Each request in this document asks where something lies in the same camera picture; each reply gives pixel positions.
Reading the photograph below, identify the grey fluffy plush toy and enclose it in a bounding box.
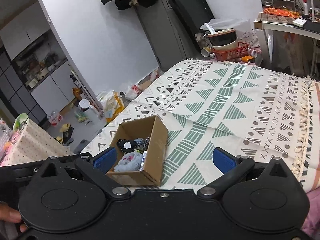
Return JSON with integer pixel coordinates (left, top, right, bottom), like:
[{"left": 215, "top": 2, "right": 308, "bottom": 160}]
[{"left": 114, "top": 151, "right": 143, "bottom": 172}]

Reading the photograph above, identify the black stitched fabric piece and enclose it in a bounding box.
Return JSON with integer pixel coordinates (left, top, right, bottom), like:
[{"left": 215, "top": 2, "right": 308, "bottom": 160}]
[{"left": 117, "top": 139, "right": 137, "bottom": 154}]

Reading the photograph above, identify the blue denim fabric piece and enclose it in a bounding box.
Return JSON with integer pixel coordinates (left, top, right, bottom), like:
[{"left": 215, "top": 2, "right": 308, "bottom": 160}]
[{"left": 134, "top": 137, "right": 150, "bottom": 153}]

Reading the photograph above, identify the blue planet tissue pack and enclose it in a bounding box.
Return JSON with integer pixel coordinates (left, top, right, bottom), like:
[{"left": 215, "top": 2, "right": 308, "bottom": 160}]
[{"left": 140, "top": 151, "right": 148, "bottom": 171}]

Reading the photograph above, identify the person's left hand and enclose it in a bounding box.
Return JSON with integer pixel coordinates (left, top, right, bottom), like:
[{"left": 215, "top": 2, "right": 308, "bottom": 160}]
[{"left": 1, "top": 202, "right": 22, "bottom": 239}]

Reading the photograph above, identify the brown cardboard box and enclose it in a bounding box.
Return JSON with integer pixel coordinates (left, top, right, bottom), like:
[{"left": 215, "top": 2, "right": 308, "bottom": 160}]
[{"left": 106, "top": 115, "right": 168, "bottom": 186}]

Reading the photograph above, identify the white round canister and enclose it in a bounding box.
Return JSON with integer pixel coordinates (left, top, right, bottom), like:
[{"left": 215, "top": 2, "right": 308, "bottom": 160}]
[{"left": 79, "top": 99, "right": 91, "bottom": 112}]

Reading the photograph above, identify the yellow white plastic bag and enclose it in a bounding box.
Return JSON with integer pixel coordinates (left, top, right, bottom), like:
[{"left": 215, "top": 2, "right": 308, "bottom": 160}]
[{"left": 97, "top": 90, "right": 125, "bottom": 123}]

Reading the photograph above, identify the patterned white bed blanket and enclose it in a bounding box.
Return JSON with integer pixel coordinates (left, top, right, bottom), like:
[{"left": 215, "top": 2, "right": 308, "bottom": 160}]
[{"left": 85, "top": 60, "right": 319, "bottom": 192}]

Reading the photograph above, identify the dotted cream storage box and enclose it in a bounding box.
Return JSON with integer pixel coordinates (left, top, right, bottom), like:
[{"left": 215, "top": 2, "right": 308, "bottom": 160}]
[{"left": 1, "top": 119, "right": 73, "bottom": 166}]

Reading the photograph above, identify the red plastic basket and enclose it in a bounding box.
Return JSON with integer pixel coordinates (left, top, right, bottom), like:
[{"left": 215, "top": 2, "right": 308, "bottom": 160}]
[{"left": 213, "top": 42, "right": 249, "bottom": 61}]

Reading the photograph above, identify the black and cream pot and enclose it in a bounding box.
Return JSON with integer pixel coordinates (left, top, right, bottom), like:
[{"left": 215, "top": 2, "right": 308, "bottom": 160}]
[{"left": 207, "top": 28, "right": 238, "bottom": 51}]

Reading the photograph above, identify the white desk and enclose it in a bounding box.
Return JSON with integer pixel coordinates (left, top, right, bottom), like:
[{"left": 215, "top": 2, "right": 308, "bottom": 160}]
[{"left": 253, "top": 12, "right": 319, "bottom": 69}]

